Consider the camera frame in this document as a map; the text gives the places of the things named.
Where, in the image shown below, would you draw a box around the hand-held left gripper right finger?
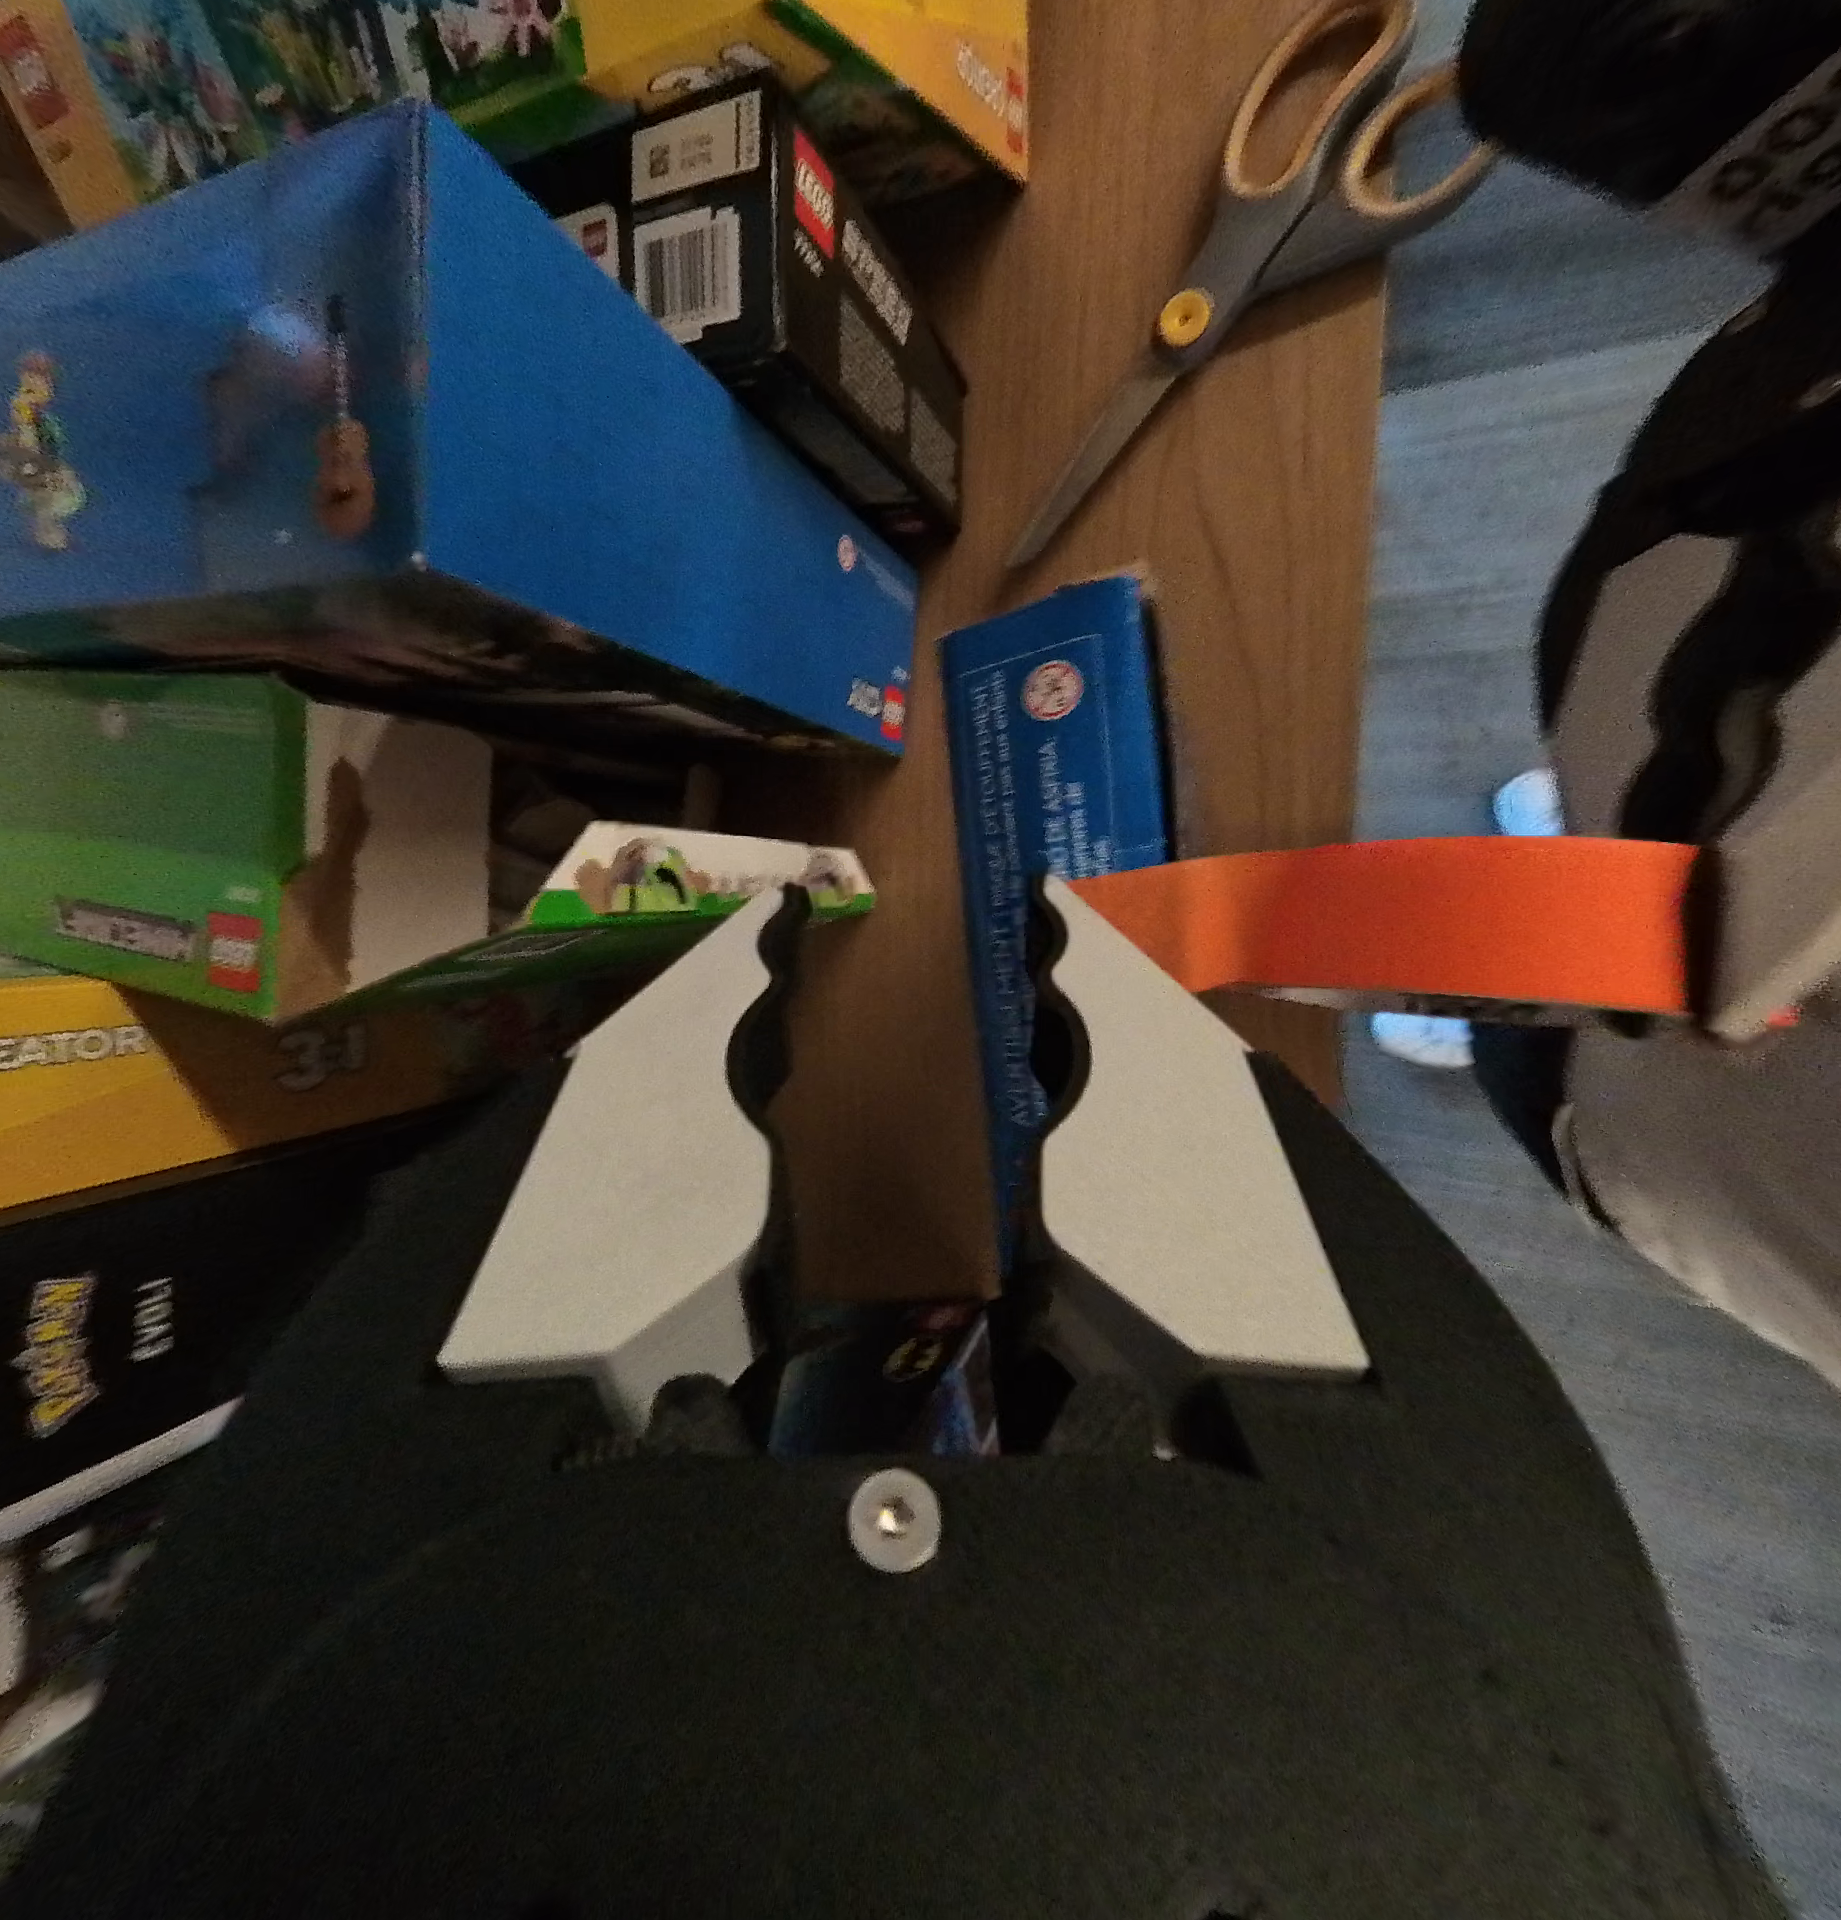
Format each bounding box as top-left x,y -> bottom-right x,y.
1035,880 -> 1371,1418

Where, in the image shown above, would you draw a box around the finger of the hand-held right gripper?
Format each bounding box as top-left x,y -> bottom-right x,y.
1551,551 -> 1761,849
1695,599 -> 1841,1044

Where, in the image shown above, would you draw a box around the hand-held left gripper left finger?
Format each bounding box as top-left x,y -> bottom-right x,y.
442,885 -> 809,1427

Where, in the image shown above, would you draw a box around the orange tape roll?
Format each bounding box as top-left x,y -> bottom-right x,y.
1087,840 -> 1708,1015

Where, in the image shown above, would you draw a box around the small blue toy box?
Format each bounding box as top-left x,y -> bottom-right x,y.
757,569 -> 1176,1457

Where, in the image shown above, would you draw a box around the dark wooden shelf board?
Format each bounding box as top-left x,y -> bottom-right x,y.
757,0 -> 1386,1321

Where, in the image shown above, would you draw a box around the grey yellow scissors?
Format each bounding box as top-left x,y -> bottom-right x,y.
996,0 -> 1498,572

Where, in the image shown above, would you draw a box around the white shoe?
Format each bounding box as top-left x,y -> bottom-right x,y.
1371,765 -> 1570,1069

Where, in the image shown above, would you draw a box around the white shirt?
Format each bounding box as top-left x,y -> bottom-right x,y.
1551,1019 -> 1841,1427

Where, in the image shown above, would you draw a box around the dark blue toy box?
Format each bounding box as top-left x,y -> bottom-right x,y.
0,1154 -> 456,1546

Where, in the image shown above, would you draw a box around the green white toy box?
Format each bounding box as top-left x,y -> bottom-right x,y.
0,667 -> 876,1028

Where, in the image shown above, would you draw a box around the large blue toy box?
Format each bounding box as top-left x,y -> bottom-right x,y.
0,105 -> 928,751

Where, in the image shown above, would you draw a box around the small black toy box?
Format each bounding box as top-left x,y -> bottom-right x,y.
524,67 -> 973,556

